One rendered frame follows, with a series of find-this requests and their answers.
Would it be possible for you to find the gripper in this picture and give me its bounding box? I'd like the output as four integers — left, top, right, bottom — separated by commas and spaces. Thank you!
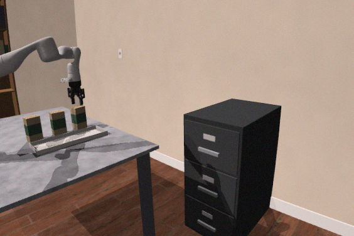
67, 80, 86, 106

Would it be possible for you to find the tan coffee pack green band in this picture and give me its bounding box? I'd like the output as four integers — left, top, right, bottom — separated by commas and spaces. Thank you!
49, 110, 68, 137
70, 105, 88, 131
23, 115, 44, 143

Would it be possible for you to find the white shallow tray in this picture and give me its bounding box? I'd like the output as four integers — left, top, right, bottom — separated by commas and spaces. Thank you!
29, 125, 109, 156

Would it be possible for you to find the grey stone table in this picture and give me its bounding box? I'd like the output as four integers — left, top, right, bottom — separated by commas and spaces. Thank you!
0, 106, 160, 236

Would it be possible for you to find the brown wooden bookshelf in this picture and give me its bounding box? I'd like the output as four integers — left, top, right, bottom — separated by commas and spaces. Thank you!
0, 0, 21, 119

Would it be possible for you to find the black cabinet drawer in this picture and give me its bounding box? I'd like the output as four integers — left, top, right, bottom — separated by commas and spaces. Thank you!
185, 194, 236, 236
184, 159, 239, 217
184, 119, 241, 177

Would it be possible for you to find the black filing cabinet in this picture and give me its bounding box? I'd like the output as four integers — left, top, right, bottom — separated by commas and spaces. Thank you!
183, 98, 282, 236

